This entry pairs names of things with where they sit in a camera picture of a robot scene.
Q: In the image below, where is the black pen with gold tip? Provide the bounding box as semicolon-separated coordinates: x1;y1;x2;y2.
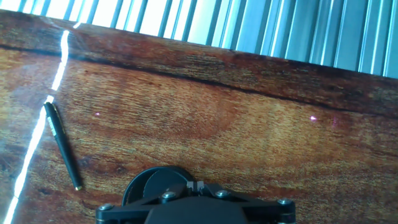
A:
43;101;83;191

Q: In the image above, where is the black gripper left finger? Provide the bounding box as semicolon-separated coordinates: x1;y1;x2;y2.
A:
95;180;197;224

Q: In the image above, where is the wood grain board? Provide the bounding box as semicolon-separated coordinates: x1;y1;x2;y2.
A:
0;9;398;224

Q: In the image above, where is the black mesh pen holder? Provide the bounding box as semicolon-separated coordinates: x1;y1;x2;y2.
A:
121;166;196;207

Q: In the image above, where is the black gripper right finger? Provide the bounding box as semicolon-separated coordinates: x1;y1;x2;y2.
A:
196;180;296;224

